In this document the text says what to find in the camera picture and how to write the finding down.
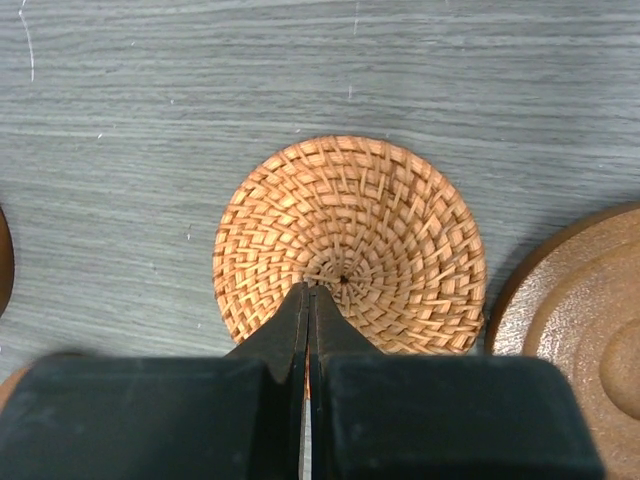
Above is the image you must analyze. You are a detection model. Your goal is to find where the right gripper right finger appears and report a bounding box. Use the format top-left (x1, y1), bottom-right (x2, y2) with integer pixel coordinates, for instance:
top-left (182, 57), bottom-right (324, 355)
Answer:
top-left (309, 287), bottom-right (605, 479)

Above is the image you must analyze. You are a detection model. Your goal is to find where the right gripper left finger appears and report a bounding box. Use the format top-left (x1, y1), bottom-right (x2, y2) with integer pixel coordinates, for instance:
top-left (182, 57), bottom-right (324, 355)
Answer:
top-left (1, 284), bottom-right (309, 479)

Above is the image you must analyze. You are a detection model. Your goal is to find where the woven rattan coaster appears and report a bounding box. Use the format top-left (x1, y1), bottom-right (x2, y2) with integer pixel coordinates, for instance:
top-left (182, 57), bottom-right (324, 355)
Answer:
top-left (212, 136), bottom-right (487, 354)

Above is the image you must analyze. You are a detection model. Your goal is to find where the brown wooden saucer coaster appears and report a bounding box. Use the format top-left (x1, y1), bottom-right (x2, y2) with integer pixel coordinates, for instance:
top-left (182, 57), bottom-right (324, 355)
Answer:
top-left (0, 367), bottom-right (30, 405)
top-left (484, 203), bottom-right (639, 479)
top-left (0, 212), bottom-right (15, 315)

